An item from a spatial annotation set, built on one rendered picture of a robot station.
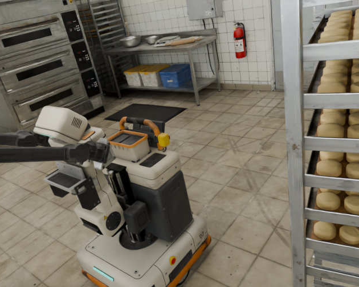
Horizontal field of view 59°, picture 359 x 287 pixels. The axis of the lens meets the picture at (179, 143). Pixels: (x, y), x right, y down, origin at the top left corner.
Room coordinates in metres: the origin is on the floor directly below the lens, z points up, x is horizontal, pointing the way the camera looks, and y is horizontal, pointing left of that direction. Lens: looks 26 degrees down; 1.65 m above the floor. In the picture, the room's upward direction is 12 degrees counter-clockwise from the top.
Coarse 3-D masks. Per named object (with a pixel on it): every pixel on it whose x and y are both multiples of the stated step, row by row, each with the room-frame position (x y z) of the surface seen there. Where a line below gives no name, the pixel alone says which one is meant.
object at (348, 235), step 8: (320, 224) 0.59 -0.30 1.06; (328, 224) 0.58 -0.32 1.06; (336, 224) 0.60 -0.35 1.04; (312, 232) 0.59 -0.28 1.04; (320, 232) 0.56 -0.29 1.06; (328, 232) 0.56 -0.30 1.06; (336, 232) 0.57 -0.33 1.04; (344, 232) 0.55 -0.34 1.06; (352, 232) 0.54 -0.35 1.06; (328, 240) 0.55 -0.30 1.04; (336, 240) 0.55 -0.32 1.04; (344, 240) 0.54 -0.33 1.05; (352, 240) 0.53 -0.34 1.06
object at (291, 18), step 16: (288, 0) 0.53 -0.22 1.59; (288, 16) 0.53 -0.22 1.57; (288, 32) 0.53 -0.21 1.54; (288, 48) 0.53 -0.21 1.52; (288, 64) 0.54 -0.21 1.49; (288, 80) 0.54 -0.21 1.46; (288, 96) 0.54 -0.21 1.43; (288, 112) 0.54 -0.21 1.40; (288, 128) 0.54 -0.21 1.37; (288, 144) 0.54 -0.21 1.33; (288, 160) 0.54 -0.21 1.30; (304, 160) 0.55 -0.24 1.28; (288, 176) 0.54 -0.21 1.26; (304, 176) 0.54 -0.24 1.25; (288, 192) 0.54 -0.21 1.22; (304, 192) 0.54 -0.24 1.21; (304, 208) 0.54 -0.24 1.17; (304, 224) 0.53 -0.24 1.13; (304, 240) 0.53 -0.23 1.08; (304, 256) 0.53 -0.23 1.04; (304, 272) 0.53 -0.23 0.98
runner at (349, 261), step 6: (318, 252) 0.91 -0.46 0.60; (324, 252) 0.90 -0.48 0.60; (318, 258) 0.89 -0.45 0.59; (324, 258) 0.89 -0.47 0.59; (330, 258) 0.88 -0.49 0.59; (336, 258) 0.87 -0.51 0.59; (342, 258) 0.86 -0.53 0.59; (348, 258) 0.85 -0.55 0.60; (354, 258) 0.84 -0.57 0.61; (348, 264) 0.84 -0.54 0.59; (354, 264) 0.83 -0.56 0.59
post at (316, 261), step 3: (315, 6) 0.92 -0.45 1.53; (318, 6) 0.92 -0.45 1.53; (321, 6) 0.91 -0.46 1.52; (324, 6) 0.91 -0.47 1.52; (315, 9) 0.92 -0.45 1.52; (318, 9) 0.92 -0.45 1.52; (321, 9) 0.91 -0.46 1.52; (315, 24) 0.92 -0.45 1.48; (318, 24) 0.92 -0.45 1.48; (315, 27) 0.92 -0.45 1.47; (315, 63) 0.92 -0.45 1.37; (315, 66) 0.92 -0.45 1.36; (315, 261) 0.92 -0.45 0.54; (318, 261) 0.91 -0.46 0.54; (321, 261) 0.91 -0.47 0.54; (318, 264) 0.91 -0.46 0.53; (321, 264) 0.91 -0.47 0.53; (315, 276) 0.92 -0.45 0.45; (318, 279) 0.91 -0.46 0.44; (321, 279) 0.92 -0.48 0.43
